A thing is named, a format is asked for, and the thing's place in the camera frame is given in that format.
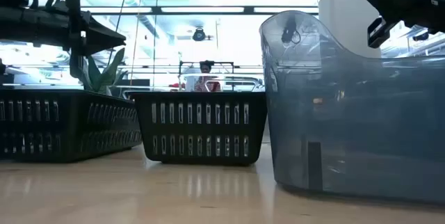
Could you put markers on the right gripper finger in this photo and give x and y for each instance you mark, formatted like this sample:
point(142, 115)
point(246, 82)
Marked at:
point(393, 6)

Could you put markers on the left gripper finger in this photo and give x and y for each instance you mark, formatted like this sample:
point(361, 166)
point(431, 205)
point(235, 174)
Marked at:
point(95, 46)
point(104, 33)

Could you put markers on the black slotted plastic basket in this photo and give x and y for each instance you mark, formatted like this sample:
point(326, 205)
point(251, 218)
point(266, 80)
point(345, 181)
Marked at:
point(69, 126)
point(201, 126)

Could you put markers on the grey translucent plastic bin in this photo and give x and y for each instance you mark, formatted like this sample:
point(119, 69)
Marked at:
point(347, 130)

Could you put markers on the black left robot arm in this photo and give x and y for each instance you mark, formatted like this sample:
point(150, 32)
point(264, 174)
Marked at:
point(34, 22)

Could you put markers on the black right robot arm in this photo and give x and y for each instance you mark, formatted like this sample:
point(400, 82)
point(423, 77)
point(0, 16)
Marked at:
point(439, 12)

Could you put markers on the green snake plant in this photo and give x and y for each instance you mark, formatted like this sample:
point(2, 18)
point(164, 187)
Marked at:
point(104, 74)

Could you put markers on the black spotlight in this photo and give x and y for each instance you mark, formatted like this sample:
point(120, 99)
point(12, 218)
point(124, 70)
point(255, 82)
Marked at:
point(420, 37)

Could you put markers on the white cylindrical lamp shade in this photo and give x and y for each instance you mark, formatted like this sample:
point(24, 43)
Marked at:
point(347, 18)

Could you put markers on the black horizontal beam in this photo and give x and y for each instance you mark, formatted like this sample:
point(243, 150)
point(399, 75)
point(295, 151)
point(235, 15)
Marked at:
point(156, 9)

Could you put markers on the black round hanging device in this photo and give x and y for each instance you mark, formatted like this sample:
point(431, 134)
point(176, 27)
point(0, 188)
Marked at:
point(199, 35)

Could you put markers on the person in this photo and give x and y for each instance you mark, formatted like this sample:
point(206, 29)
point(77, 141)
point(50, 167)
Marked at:
point(206, 67)

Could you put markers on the black vertical post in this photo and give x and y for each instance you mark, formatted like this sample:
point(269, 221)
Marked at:
point(155, 43)

